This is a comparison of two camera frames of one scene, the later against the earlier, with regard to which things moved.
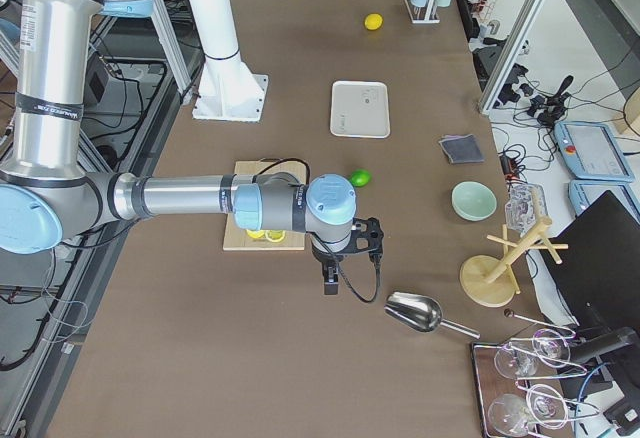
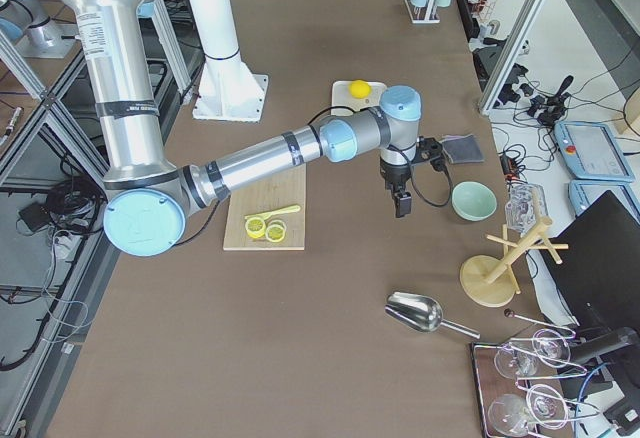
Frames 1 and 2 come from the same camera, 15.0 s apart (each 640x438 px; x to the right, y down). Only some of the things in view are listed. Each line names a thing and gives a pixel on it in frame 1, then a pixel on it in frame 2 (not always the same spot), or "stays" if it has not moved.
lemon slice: x=257 y=234 stays
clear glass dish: x=525 y=204 stays
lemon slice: x=275 y=235 stays
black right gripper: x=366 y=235 -> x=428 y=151
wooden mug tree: x=491 y=282 stays
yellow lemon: x=373 y=21 -> x=359 y=89
